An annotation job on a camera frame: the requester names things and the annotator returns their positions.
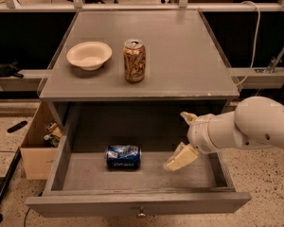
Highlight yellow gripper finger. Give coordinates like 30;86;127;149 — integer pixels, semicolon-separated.
164;142;199;171
180;112;198;126

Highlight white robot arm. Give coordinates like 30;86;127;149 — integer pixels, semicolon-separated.
164;96;284;171

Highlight cardboard box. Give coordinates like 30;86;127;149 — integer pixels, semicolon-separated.
20;102;58;180

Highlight blue pepsi can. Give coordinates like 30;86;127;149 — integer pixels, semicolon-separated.
106;145;141;168

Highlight grey cabinet counter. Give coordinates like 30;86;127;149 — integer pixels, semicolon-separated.
37;9;241;134

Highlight white cable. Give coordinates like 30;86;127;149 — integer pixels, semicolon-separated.
233;0;262;87

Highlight metal drawer knob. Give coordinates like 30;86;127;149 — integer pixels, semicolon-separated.
136;207;147;218

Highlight items in cardboard box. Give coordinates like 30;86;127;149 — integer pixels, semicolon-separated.
44;123;62;148

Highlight black object on ledge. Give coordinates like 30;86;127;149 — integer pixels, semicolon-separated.
0;61;24;78

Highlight gold soda can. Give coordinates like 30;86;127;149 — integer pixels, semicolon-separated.
123;39;146;82

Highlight grey open drawer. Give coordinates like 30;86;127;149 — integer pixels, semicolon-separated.
27;103;251;218

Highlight black pole on floor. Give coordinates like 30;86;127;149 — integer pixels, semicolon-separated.
0;149;21;223

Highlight black marker on floor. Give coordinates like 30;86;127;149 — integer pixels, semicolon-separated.
7;120;27;133

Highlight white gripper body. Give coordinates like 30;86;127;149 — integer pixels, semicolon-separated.
186;113;219;153

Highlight metal clamp stand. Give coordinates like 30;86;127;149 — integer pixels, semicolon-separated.
255;45;284;74

